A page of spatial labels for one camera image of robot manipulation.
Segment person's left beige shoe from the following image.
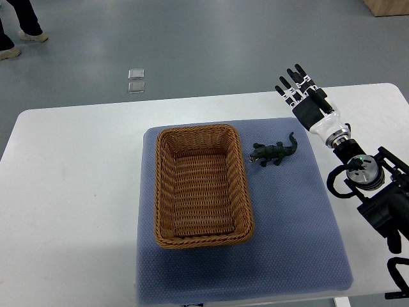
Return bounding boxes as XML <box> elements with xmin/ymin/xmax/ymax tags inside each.
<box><xmin>18</xmin><ymin>30</ymin><xmax>49</xmax><ymax>43</ymax></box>

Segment person's right beige shoe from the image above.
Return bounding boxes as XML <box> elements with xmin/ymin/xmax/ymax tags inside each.
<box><xmin>0</xmin><ymin>47</ymin><xmax>21</xmax><ymax>61</ymax></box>

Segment lower clear floor plate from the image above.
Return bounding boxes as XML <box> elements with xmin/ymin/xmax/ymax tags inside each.
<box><xmin>128</xmin><ymin>81</ymin><xmax>145</xmax><ymax>93</ymax></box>

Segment dark green toy crocodile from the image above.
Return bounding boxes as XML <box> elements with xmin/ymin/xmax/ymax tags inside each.
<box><xmin>249</xmin><ymin>132</ymin><xmax>298</xmax><ymax>167</ymax></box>

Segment clear floor plate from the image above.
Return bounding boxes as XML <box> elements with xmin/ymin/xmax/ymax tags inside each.
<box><xmin>128</xmin><ymin>68</ymin><xmax>144</xmax><ymax>80</ymax></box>
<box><xmin>128</xmin><ymin>81</ymin><xmax>145</xmax><ymax>93</ymax></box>

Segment upper clear floor plate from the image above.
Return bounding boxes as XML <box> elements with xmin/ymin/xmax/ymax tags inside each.
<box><xmin>128</xmin><ymin>68</ymin><xmax>144</xmax><ymax>80</ymax></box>

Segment brown wicker basket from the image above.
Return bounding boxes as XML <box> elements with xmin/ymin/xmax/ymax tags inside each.
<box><xmin>154</xmin><ymin>124</ymin><xmax>255</xmax><ymax>249</ymax></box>

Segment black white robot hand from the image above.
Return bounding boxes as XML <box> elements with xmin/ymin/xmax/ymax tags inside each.
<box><xmin>275</xmin><ymin>64</ymin><xmax>351</xmax><ymax>148</ymax></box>

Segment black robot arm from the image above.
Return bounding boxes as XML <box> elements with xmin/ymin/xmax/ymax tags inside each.
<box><xmin>326</xmin><ymin>129</ymin><xmax>408</xmax><ymax>299</ymax></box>

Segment wooden cabinet corner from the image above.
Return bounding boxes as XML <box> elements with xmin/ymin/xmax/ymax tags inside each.
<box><xmin>364</xmin><ymin>0</ymin><xmax>409</xmax><ymax>17</ymax></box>

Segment person's beige shoe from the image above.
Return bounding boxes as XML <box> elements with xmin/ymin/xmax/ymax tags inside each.
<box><xmin>18</xmin><ymin>30</ymin><xmax>49</xmax><ymax>43</ymax></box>
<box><xmin>0</xmin><ymin>47</ymin><xmax>21</xmax><ymax>61</ymax></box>

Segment person's dark trouser legs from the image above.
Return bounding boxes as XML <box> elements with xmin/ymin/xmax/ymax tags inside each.
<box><xmin>1</xmin><ymin>0</ymin><xmax>43</xmax><ymax>51</ymax></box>

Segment blue foam mat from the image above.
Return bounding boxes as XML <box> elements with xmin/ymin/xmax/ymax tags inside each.
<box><xmin>136</xmin><ymin>118</ymin><xmax>353</xmax><ymax>305</ymax></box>

